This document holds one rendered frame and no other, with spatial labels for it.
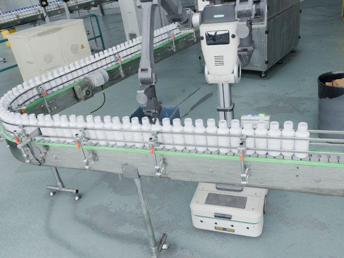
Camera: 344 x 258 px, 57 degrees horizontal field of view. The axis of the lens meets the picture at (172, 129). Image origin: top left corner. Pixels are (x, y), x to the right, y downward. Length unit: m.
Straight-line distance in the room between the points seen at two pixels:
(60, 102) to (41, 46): 2.59
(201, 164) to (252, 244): 1.02
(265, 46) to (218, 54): 3.17
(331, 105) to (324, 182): 1.83
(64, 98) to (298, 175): 2.15
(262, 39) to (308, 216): 3.08
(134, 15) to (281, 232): 5.95
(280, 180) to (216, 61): 0.85
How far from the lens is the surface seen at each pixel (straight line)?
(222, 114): 2.23
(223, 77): 2.08
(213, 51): 2.03
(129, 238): 2.68
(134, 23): 7.59
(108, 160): 1.90
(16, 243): 3.09
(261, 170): 1.60
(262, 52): 5.19
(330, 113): 3.44
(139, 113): 2.40
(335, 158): 1.60
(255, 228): 2.43
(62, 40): 5.72
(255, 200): 2.45
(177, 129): 1.61
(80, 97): 3.05
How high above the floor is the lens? 1.89
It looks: 28 degrees down
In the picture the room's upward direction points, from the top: 9 degrees counter-clockwise
